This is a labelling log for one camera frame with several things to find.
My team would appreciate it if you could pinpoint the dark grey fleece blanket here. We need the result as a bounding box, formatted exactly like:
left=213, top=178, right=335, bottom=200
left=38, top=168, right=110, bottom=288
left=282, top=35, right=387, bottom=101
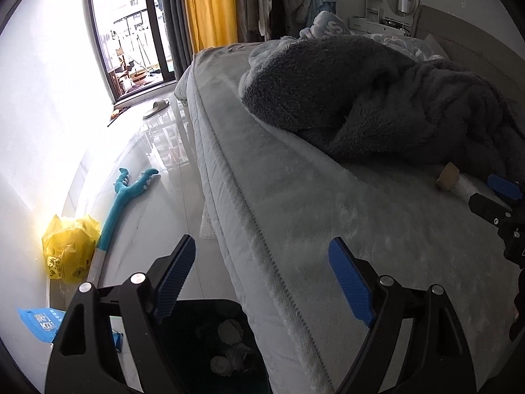
left=240, top=36, right=524, bottom=182

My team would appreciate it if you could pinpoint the white plastic wrap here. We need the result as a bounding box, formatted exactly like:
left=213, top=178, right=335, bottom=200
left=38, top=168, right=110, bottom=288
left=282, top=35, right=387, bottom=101
left=450, top=174, right=479, bottom=203

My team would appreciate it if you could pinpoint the white dresser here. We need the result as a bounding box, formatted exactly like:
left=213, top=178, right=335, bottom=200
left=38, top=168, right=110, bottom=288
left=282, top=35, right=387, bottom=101
left=348, top=0, right=411, bottom=36

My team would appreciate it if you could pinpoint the grey slipper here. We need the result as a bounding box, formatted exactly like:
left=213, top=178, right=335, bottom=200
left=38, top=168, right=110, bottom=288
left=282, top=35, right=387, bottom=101
left=142, top=99, right=170, bottom=120

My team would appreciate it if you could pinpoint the grey bed mattress cover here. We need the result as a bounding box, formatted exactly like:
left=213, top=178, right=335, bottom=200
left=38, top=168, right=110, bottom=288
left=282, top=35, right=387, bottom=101
left=175, top=45, right=519, bottom=393

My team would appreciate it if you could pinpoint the black trash bin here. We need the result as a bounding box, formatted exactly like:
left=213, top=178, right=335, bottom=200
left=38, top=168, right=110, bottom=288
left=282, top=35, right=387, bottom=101
left=157, top=299, right=272, bottom=393

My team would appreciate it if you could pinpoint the dark grey curtain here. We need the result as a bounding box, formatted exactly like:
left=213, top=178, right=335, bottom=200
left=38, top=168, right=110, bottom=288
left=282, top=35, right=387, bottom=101
left=162, top=0, right=193, bottom=80

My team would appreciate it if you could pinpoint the yellow curtain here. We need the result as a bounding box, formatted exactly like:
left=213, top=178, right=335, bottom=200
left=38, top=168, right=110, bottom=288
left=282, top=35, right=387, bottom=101
left=185, top=0, right=238, bottom=54

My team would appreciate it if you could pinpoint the yellow plastic bag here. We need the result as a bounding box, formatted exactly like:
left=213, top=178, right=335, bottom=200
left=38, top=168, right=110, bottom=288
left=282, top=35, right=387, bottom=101
left=42, top=215, right=101, bottom=284

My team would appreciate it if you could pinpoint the light blue patterned quilt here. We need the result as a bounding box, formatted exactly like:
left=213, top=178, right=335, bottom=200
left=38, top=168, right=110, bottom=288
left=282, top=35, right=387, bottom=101
left=299, top=11, right=450, bottom=61

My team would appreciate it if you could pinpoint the black window frame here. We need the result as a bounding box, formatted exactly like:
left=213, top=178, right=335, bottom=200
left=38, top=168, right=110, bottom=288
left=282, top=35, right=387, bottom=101
left=87, top=0, right=175, bottom=101

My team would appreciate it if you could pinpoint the beige headboard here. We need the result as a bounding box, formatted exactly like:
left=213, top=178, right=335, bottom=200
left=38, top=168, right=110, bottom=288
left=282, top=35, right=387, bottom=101
left=411, top=5, right=525, bottom=105

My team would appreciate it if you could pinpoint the blue wet wipes pack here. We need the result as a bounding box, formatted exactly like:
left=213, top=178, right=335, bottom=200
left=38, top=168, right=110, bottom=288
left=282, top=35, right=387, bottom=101
left=17, top=307, right=124, bottom=353

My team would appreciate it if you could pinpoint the bubble wrap sheet on floor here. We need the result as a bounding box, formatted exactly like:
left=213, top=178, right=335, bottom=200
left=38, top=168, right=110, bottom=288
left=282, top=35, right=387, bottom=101
left=199, top=204, right=217, bottom=239

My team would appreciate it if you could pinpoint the teal dinosaur plush stick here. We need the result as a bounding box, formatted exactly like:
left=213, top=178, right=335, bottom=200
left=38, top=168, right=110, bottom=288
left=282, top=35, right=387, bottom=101
left=86, top=167, right=159, bottom=286

